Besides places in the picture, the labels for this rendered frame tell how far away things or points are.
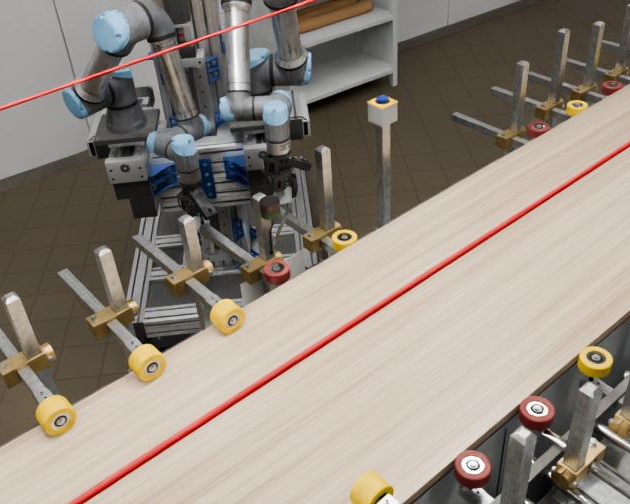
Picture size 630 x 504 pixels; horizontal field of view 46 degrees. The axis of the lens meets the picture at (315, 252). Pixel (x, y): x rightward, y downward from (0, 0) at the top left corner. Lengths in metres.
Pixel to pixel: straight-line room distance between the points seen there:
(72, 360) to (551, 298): 2.13
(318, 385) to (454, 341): 0.38
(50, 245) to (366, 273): 2.38
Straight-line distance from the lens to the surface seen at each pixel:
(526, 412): 1.83
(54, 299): 3.82
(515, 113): 3.05
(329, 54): 5.54
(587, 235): 2.40
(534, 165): 2.72
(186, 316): 3.15
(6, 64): 4.57
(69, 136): 4.81
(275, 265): 2.22
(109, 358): 3.40
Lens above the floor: 2.27
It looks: 37 degrees down
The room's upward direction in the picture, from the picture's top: 5 degrees counter-clockwise
